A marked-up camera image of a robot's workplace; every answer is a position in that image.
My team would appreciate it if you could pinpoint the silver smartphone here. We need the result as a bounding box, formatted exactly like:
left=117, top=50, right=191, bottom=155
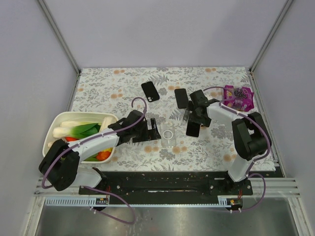
left=186, top=121, right=200, bottom=138

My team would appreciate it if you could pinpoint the clear magsafe phone case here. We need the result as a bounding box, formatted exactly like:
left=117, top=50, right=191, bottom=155
left=159, top=122, right=176, bottom=148

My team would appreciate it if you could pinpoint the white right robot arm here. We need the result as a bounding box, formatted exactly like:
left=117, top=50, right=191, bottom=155
left=186, top=90, right=272, bottom=182

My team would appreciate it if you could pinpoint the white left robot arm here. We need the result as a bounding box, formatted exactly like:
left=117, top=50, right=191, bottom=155
left=39, top=110, right=161, bottom=191

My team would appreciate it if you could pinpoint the black phone case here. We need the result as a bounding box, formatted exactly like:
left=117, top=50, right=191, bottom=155
left=141, top=81, right=160, bottom=102

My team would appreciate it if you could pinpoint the dark smartphone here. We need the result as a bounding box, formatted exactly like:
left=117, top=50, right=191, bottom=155
left=174, top=88, right=189, bottom=109

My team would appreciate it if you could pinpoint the yellow corn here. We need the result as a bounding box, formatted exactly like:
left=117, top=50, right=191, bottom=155
left=102, top=147, right=113, bottom=152

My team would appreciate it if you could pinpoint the floral tablecloth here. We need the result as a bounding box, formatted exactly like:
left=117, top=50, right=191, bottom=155
left=71, top=67, right=251, bottom=172

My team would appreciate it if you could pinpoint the purple snack bag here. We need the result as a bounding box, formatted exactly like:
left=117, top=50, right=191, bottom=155
left=223, top=85, right=254, bottom=112

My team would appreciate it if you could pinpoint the green pea pod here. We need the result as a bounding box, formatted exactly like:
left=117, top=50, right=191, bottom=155
left=85, top=154, right=98, bottom=162

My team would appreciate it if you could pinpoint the white green leek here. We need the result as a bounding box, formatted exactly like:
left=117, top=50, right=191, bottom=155
left=52, top=123, right=101, bottom=139

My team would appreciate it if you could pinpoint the white plastic bin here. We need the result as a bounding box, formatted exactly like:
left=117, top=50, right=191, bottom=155
left=42, top=112, right=118, bottom=157

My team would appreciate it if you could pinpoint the orange carrot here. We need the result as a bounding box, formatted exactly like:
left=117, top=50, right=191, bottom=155
left=65, top=137, right=78, bottom=142

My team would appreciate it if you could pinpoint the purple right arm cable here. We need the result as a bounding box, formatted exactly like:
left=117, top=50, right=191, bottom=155
left=203, top=86, right=273, bottom=212

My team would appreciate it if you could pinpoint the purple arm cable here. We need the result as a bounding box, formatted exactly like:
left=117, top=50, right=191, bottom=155
left=41, top=97, right=148, bottom=224
left=203, top=86, right=273, bottom=212

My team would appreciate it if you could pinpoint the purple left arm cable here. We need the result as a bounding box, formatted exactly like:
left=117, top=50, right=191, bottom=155
left=41, top=97, right=148, bottom=224

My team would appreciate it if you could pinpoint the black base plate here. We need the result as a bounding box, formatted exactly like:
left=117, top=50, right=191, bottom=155
left=95, top=171, right=253, bottom=196

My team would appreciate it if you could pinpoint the white cable duct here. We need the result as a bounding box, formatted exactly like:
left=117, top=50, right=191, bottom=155
left=45, top=197, right=109, bottom=207

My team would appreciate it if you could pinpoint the aluminium rail frame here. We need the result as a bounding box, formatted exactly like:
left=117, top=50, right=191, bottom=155
left=33, top=178, right=301, bottom=198

